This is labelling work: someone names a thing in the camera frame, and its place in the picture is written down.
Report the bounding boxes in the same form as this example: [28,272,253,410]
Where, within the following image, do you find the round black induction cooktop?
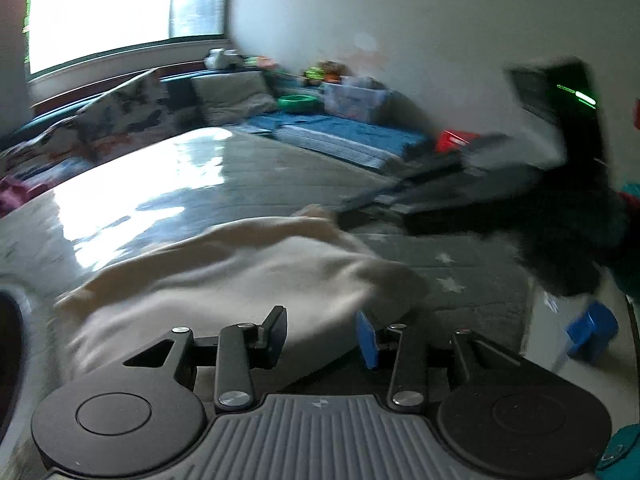
[0,290,27,439]

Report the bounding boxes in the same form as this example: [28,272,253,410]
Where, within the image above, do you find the red plastic item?
[435,130,480,154]

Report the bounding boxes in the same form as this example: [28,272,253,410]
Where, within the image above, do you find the blue corner sofa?
[1,70,435,182]

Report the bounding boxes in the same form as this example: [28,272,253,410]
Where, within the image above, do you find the cream white garment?
[55,207,427,387]

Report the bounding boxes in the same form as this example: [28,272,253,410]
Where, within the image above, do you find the window with green frame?
[24,0,226,76]

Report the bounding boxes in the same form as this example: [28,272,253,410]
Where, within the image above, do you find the grey plain cushion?
[191,72,278,127]

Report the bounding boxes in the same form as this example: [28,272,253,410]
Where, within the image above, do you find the right butterfly cushion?
[75,68,176,141]

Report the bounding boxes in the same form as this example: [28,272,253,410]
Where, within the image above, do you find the green plastic bowl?
[278,94,322,115]

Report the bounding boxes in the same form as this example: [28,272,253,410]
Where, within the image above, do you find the butterfly cushion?
[1,117,96,181]
[75,68,176,141]

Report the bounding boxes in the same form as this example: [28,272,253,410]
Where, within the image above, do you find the left butterfly cushion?
[1,117,96,181]

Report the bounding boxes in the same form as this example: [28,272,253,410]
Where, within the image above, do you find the clear plastic storage box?
[321,82,393,124]

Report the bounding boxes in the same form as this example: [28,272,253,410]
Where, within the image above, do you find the colourful plush toys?
[244,55,349,87]

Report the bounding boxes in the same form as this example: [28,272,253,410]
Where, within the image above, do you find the pink cloth on sofa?
[0,177,50,218]

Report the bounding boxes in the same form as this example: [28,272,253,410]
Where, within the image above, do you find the white plush toy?
[204,48,245,70]

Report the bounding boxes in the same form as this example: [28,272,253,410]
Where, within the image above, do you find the blue sofa blanket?
[244,112,435,174]

